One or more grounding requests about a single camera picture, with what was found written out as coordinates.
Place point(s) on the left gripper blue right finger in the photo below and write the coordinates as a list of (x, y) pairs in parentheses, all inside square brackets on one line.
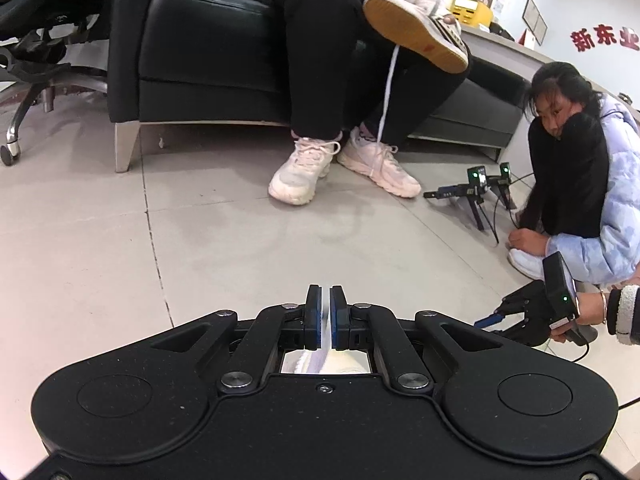
[(375, 331)]

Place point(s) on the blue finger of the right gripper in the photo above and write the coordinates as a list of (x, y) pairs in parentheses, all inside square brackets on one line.
[(490, 320)]

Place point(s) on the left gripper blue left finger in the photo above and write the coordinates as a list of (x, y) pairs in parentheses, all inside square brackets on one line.
[(266, 341)]

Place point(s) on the white shoelace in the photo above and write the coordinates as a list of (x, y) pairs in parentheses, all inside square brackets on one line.
[(326, 360)]

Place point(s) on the operator right hand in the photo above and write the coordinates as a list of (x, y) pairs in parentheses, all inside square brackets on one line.
[(592, 311)]

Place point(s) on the crouching person blue jacket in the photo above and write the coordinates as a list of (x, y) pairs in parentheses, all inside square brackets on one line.
[(584, 149)]

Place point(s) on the pink chunky sneaker right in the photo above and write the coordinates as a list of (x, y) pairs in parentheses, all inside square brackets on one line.
[(377, 161)]

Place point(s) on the seated person black trousers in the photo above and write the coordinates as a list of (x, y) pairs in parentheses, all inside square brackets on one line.
[(343, 74)]

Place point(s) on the tan soled raised sneaker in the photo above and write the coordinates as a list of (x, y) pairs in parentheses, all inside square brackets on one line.
[(436, 38)]

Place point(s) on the black leather sofa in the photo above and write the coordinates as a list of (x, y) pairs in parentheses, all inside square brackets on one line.
[(193, 62)]

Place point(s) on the yellow box on counter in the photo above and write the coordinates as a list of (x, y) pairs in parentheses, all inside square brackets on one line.
[(473, 13)]

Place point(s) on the black office chair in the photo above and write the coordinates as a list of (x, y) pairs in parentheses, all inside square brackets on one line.
[(35, 35)]

